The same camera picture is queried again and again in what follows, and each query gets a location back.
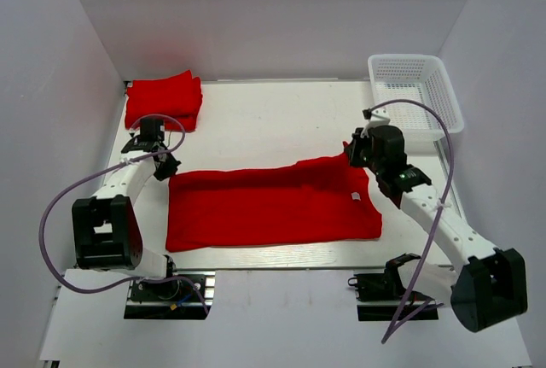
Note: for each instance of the folded red t shirt stack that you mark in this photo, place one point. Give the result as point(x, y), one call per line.
point(179, 97)

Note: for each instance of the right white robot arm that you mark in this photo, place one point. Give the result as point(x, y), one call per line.
point(487, 284)

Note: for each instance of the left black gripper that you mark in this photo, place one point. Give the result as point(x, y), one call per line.
point(171, 169)

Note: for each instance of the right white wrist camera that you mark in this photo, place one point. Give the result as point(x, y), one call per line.
point(375, 117)

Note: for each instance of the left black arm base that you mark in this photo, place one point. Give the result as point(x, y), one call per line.
point(171, 301)

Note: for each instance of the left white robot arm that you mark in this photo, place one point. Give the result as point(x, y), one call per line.
point(107, 236)

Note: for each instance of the white plastic basket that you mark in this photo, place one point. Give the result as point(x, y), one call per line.
point(423, 79)

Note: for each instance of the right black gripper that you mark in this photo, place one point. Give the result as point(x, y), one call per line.
point(361, 137)

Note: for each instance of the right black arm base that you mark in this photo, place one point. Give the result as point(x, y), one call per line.
point(377, 297)

